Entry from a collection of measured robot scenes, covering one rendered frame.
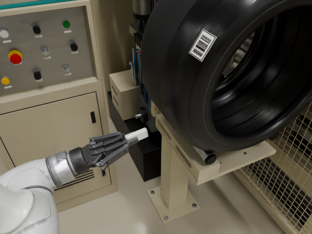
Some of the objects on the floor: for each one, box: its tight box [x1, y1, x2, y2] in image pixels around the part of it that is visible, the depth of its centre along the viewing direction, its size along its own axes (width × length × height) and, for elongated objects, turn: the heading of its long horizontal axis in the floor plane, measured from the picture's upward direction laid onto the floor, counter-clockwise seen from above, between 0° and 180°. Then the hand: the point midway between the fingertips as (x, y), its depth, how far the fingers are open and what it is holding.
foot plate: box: [147, 186, 201, 224], centre depth 182 cm, size 27×27×2 cm
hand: (136, 136), depth 83 cm, fingers closed
